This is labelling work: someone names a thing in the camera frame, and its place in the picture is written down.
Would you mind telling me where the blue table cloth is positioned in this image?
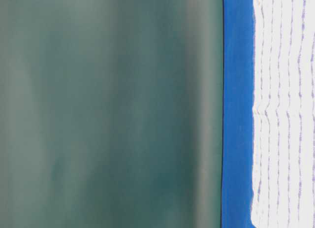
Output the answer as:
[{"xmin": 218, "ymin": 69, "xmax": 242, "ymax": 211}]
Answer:
[{"xmin": 221, "ymin": 0, "xmax": 254, "ymax": 228}]

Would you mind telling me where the white towel with purple stripes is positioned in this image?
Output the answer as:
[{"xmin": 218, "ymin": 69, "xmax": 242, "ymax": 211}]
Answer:
[{"xmin": 251, "ymin": 0, "xmax": 315, "ymax": 228}]

